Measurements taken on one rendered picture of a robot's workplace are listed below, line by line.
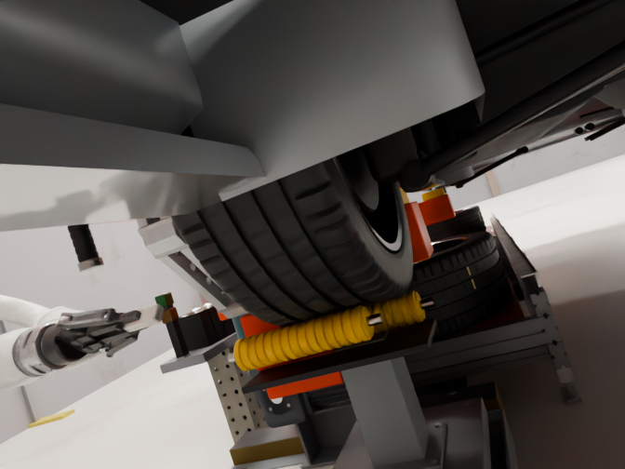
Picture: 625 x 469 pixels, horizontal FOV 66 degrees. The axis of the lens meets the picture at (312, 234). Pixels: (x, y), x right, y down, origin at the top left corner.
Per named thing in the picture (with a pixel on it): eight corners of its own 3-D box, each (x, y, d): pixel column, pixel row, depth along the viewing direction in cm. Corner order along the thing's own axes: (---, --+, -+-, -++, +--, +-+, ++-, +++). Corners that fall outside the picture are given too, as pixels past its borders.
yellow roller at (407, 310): (438, 321, 84) (427, 289, 84) (290, 358, 94) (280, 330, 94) (440, 313, 89) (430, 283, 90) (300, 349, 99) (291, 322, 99)
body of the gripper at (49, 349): (68, 374, 88) (106, 363, 85) (30, 354, 83) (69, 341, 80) (82, 338, 93) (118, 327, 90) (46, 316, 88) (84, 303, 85)
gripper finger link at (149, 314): (130, 315, 84) (126, 314, 83) (162, 305, 81) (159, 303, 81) (126, 330, 82) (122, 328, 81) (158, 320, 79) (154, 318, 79)
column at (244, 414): (266, 461, 165) (227, 345, 166) (241, 465, 169) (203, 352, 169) (277, 446, 175) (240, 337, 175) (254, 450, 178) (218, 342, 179)
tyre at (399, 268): (210, -179, 62) (352, 35, 124) (77, -83, 70) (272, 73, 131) (359, 318, 53) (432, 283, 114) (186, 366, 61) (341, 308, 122)
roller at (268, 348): (384, 340, 75) (373, 304, 75) (227, 380, 85) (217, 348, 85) (391, 329, 80) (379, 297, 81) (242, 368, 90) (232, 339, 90)
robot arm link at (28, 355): (4, 364, 84) (28, 356, 82) (25, 319, 90) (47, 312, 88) (46, 384, 90) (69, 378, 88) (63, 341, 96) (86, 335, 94)
